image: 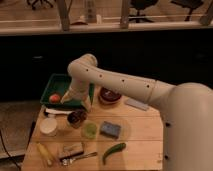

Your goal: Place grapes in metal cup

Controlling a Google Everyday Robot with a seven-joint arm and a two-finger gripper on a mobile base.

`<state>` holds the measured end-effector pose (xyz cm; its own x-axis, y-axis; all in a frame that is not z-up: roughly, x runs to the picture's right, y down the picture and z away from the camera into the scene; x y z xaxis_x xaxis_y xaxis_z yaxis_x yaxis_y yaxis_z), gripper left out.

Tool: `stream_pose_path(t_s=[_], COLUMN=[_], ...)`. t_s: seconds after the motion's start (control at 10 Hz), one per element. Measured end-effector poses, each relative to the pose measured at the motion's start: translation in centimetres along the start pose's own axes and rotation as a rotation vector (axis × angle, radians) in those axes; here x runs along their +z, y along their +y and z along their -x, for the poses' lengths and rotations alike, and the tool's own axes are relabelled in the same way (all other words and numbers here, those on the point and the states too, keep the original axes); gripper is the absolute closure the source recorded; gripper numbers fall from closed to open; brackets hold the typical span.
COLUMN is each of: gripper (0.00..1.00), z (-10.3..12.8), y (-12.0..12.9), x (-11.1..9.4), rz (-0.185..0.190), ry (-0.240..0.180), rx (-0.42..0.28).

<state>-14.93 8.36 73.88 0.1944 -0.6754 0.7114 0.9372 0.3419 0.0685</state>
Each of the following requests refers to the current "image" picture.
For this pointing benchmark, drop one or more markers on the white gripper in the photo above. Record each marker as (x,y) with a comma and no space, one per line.
(78,90)

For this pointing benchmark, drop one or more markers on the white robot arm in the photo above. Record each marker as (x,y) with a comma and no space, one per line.
(186,110)

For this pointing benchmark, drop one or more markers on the green plastic tray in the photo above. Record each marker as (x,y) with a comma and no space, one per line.
(59,84)

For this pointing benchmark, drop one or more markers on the orange toy fruit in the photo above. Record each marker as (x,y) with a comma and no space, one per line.
(54,98)

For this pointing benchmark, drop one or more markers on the dark red bowl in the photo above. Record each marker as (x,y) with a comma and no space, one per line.
(107,96)

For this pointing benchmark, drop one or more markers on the blue sponge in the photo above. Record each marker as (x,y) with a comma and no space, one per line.
(110,129)

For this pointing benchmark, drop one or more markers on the white round container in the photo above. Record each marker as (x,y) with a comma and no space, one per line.
(48,127)

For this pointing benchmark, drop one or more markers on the grey flat block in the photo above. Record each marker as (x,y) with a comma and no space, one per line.
(136,104)

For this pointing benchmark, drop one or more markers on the wooden block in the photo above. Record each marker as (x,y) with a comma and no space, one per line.
(74,149)

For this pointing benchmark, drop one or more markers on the green toy cucumber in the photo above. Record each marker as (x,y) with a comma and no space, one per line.
(116,148)

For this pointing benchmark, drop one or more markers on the black-handled knife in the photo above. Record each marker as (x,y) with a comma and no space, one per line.
(63,156)

